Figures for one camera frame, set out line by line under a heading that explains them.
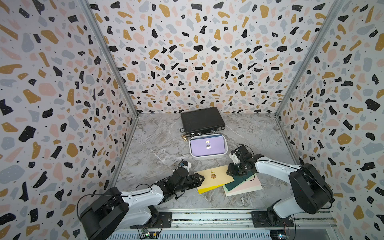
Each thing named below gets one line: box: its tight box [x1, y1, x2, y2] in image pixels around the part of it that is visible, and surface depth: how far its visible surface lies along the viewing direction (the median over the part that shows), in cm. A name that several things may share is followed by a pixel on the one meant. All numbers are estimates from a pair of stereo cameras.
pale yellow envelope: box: [193, 165, 235, 190], surface depth 90 cm
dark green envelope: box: [224, 172, 257, 192], surface depth 87 cm
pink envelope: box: [230, 174, 261, 193], surface depth 87 cm
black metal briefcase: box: [181, 106, 226, 137], surface depth 113 cm
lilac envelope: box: [190, 135, 226, 156], surface depth 100 cm
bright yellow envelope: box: [198, 181, 232, 195], surface depth 85 cm
